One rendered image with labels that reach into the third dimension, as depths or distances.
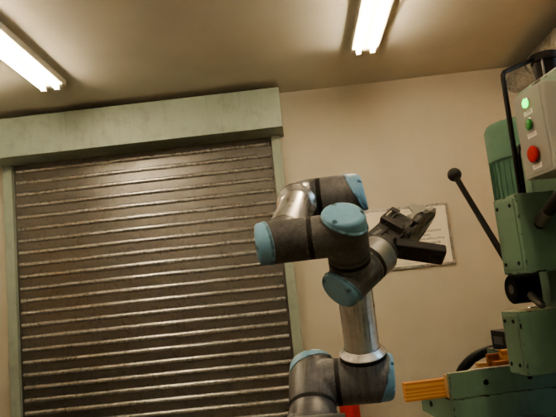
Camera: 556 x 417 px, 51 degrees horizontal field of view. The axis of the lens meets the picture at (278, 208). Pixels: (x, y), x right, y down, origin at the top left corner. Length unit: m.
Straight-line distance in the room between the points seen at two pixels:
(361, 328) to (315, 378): 0.22
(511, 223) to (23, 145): 3.92
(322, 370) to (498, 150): 0.89
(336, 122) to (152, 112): 1.38
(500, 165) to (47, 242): 3.80
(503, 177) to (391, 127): 3.15
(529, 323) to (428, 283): 3.24
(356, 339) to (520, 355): 0.74
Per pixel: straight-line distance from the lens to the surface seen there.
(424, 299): 4.42
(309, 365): 1.93
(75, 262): 4.63
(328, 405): 1.85
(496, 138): 1.46
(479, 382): 1.37
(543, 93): 1.13
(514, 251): 1.20
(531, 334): 1.22
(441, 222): 4.47
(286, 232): 1.18
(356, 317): 1.82
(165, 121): 4.35
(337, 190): 1.72
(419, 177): 4.50
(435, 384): 1.37
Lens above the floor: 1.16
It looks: 8 degrees up
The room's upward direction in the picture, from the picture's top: 6 degrees counter-clockwise
